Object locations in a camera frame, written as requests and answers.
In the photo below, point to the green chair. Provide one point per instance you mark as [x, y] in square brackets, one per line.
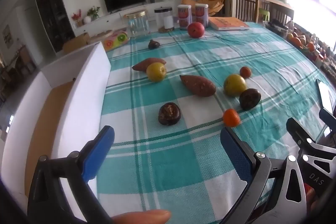
[263, 14]

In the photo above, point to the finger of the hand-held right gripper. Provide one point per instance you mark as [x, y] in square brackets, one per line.
[325, 96]
[302, 132]

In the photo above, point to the small dark pointed fruit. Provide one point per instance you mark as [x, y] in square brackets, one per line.
[153, 44]

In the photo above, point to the dark glass cabinet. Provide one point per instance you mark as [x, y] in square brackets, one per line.
[52, 11]

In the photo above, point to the fruit print pouch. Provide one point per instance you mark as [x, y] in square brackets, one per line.
[115, 40]

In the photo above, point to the small brownish orange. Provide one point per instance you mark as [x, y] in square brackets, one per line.
[245, 71]

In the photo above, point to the tan cardboard box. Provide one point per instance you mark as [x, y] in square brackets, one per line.
[76, 43]

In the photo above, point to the orange book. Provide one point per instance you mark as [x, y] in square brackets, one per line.
[227, 23]

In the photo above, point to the white storage box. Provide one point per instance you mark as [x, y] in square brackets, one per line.
[78, 98]

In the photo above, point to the red food can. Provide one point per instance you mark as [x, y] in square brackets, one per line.
[184, 16]
[201, 15]

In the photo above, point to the red flower bouquet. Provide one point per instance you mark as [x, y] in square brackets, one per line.
[76, 16]

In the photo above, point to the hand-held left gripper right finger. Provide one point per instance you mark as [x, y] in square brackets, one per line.
[236, 155]

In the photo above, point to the dark brown round fruit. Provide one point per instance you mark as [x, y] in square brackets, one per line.
[169, 113]
[250, 98]

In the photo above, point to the glass jar with gold lid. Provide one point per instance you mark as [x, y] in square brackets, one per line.
[137, 24]

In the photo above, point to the bright orange tangerine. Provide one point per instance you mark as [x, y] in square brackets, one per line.
[231, 117]

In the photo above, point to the wooden side table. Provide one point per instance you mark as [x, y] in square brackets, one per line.
[275, 5]

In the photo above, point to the white television cabinet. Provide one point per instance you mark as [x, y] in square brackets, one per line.
[110, 19]

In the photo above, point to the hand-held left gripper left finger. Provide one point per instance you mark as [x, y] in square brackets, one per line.
[98, 153]

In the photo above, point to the red apple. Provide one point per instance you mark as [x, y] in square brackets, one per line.
[195, 29]

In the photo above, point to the reddish sweet potato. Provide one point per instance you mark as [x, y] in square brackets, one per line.
[198, 85]
[143, 64]

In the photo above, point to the teal checked tablecloth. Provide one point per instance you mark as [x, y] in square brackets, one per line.
[183, 161]

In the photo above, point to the pile of oranges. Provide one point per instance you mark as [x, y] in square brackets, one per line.
[296, 41]

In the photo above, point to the green plant in white vase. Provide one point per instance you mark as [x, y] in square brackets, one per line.
[92, 14]

